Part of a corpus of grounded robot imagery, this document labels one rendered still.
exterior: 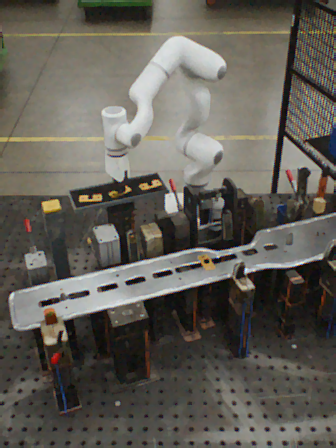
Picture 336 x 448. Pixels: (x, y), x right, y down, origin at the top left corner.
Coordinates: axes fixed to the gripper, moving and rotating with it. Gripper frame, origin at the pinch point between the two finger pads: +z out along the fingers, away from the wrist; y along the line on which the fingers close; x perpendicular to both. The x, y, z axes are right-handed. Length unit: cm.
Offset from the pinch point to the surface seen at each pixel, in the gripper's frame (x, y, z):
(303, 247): 44, 55, 18
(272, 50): 408, -277, 120
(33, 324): -53, 25, 19
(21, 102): 112, -342, 120
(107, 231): -14.2, 11.7, 7.4
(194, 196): 17.7, 23.0, 0.3
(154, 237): -0.7, 21.9, 11.0
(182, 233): 12.3, 22.5, 15.3
